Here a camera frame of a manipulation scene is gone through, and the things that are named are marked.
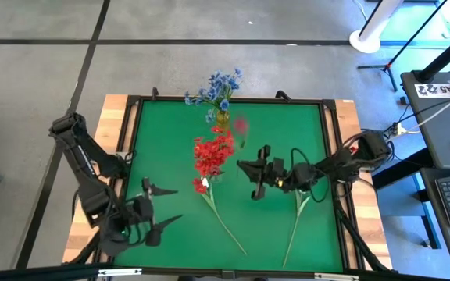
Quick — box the black aluminium crossbeam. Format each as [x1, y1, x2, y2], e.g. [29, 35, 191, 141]
[0, 263, 450, 281]

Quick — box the blue metal desk leg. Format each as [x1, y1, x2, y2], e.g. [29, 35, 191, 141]
[377, 171, 443, 251]

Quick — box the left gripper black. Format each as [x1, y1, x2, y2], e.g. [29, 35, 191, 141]
[129, 177, 184, 247]

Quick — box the white cable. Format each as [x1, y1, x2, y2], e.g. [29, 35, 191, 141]
[395, 85, 450, 136]

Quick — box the red artificial tulip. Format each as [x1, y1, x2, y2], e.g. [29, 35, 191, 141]
[191, 177, 209, 195]
[232, 116, 250, 150]

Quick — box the thick black pole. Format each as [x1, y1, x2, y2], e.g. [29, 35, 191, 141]
[418, 34, 450, 83]

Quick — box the black table frame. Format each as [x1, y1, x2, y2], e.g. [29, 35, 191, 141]
[91, 93, 366, 277]

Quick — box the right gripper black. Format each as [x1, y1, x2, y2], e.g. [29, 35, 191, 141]
[236, 144, 289, 201]

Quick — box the white pole with round base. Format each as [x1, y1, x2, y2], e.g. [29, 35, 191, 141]
[348, 0, 405, 55]

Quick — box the green table mat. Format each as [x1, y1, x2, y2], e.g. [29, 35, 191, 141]
[114, 100, 345, 272]

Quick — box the grey cart top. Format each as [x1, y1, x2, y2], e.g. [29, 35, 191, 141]
[399, 69, 450, 171]

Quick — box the black clamp handle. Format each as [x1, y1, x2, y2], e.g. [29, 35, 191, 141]
[274, 89, 293, 103]

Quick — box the white artificial tulip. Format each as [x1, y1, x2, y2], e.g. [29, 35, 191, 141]
[282, 190, 311, 269]
[200, 176, 248, 257]

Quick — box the red artificial flower bunch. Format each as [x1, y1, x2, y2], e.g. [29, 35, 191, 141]
[192, 136, 226, 179]
[209, 125, 237, 157]

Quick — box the white paper label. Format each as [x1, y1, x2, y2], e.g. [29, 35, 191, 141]
[414, 82, 450, 98]

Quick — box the thin black tripod stand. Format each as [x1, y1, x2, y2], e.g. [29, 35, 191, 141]
[356, 0, 450, 94]

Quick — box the black diagonal frame strut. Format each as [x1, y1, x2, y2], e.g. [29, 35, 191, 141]
[334, 194, 390, 272]
[66, 229, 109, 266]

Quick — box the silver metal bracket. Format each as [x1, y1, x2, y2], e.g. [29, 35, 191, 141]
[313, 272, 361, 281]
[98, 268, 143, 278]

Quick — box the blue artificial flower bunch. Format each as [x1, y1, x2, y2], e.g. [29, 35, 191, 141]
[184, 87, 216, 124]
[208, 68, 245, 112]

